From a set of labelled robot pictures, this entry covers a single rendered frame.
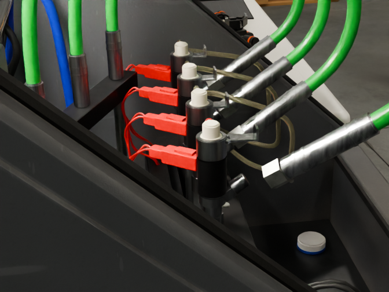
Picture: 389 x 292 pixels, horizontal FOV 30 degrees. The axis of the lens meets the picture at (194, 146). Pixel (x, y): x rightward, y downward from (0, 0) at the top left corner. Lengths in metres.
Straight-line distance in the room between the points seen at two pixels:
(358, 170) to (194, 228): 0.70
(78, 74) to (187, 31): 0.21
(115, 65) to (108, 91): 0.04
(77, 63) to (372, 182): 0.41
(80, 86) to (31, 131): 0.53
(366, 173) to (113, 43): 0.37
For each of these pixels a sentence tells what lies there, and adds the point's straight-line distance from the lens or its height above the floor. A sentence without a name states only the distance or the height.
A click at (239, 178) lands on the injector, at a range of 0.68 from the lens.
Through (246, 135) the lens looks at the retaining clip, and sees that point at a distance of 0.67.
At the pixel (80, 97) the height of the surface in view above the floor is 1.11.
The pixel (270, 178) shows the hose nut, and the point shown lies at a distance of 0.57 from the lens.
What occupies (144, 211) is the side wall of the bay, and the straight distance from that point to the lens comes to 0.28.
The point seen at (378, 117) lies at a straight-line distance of 0.54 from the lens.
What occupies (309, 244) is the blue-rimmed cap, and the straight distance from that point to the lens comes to 1.02.
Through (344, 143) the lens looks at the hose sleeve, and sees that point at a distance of 0.55.
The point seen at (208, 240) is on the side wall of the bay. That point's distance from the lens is 0.30.
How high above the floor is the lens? 1.40
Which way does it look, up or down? 26 degrees down
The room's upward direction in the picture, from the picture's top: 2 degrees counter-clockwise
